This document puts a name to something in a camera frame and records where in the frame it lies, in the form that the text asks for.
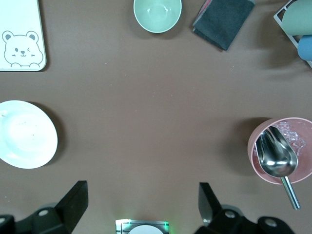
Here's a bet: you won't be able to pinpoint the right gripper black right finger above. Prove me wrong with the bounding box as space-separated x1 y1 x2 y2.
196 182 258 234

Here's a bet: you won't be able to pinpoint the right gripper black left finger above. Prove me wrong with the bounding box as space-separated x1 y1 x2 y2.
24 180 89 234

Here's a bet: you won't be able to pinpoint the white round plate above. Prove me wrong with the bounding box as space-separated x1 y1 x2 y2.
0 100 59 169

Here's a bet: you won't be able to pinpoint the pink bowl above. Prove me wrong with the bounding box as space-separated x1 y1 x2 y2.
247 117 312 185

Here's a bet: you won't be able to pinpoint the metal ice scoop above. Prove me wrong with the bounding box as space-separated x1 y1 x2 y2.
254 126 301 211

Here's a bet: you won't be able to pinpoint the clear ice cubes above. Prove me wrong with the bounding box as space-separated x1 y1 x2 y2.
272 121 307 157

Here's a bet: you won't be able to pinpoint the blue cup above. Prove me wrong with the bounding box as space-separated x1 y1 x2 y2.
297 34 312 60

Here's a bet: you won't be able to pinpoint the dark grey folded cloth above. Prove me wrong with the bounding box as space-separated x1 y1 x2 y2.
192 0 256 52

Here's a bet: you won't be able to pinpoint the cream bear print tray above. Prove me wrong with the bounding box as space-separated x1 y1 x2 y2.
0 0 47 72

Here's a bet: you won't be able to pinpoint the light green bowl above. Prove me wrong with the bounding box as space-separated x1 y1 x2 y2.
133 0 183 34

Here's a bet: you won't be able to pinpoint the pale green cup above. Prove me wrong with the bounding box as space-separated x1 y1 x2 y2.
281 0 312 36

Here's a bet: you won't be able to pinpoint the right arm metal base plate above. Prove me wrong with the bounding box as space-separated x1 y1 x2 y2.
115 219 170 234

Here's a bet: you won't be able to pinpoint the white wire cup rack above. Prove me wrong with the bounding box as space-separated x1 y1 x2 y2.
273 0 312 69

